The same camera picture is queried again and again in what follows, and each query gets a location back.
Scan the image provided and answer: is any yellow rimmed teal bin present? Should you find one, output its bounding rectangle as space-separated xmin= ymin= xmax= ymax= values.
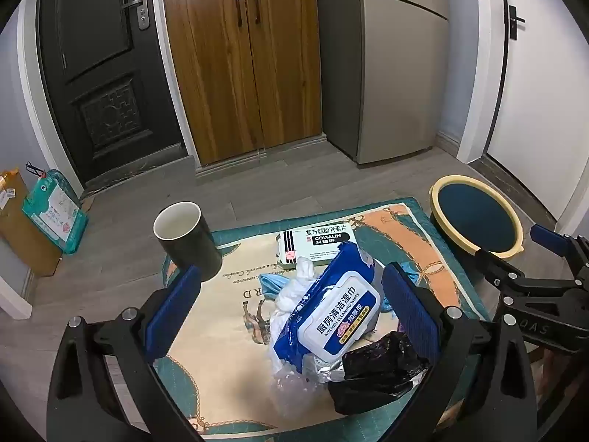
xmin=429 ymin=175 xmax=525 ymax=259

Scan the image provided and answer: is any crumpled white tissue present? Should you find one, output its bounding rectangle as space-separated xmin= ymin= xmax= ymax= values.
xmin=269 ymin=255 xmax=323 ymax=332

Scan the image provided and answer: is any printed teal floor mat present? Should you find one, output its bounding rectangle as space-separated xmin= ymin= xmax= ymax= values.
xmin=161 ymin=198 xmax=489 ymax=442

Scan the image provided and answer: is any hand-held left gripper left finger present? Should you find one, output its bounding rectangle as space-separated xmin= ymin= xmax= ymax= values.
xmin=47 ymin=264 xmax=205 ymax=442

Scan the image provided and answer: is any black door handle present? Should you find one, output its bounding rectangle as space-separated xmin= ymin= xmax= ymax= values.
xmin=509 ymin=6 xmax=526 ymax=40

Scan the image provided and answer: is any clear plastic wrap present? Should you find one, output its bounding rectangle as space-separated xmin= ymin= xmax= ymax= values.
xmin=269 ymin=354 xmax=332 ymax=408

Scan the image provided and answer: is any silver foil wrapper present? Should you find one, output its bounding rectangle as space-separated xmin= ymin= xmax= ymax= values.
xmin=301 ymin=354 xmax=347 ymax=384

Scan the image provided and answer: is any cardboard box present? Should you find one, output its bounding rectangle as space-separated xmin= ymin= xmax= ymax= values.
xmin=0 ymin=168 xmax=63 ymax=277

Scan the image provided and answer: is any silver door handle lock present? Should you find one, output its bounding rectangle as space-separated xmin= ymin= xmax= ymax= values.
xmin=120 ymin=0 xmax=150 ymax=31

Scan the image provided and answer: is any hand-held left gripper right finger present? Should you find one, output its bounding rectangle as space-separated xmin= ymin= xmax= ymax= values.
xmin=382 ymin=262 xmax=539 ymax=442

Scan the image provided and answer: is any black plastic bag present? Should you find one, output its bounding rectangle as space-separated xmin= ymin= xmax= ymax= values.
xmin=328 ymin=331 xmax=433 ymax=416

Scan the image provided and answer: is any blue wet wipes pack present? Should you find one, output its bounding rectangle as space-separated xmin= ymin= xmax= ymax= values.
xmin=271 ymin=241 xmax=382 ymax=369

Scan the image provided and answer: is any black cup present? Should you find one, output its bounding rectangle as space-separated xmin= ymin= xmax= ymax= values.
xmin=153 ymin=201 xmax=223 ymax=283

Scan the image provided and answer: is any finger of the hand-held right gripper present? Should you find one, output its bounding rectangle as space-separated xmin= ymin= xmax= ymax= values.
xmin=530 ymin=224 xmax=589 ymax=281
xmin=475 ymin=249 xmax=589 ymax=307

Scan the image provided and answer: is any black entrance door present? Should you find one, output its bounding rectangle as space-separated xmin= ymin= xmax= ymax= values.
xmin=37 ymin=0 xmax=191 ymax=189

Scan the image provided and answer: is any wooden cabinet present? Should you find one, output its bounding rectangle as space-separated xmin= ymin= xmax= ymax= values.
xmin=161 ymin=0 xmax=327 ymax=176

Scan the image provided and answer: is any grey refrigerator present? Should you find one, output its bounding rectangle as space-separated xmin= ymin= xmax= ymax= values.
xmin=315 ymin=0 xmax=449 ymax=165

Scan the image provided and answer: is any teal paper goods package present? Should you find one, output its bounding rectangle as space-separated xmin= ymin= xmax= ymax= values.
xmin=23 ymin=169 xmax=89 ymax=255

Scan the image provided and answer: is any white medicine box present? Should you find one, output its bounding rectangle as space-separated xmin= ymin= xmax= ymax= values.
xmin=275 ymin=225 xmax=357 ymax=268

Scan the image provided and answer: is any white room door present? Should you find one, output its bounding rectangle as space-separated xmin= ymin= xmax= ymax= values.
xmin=483 ymin=0 xmax=589 ymax=235

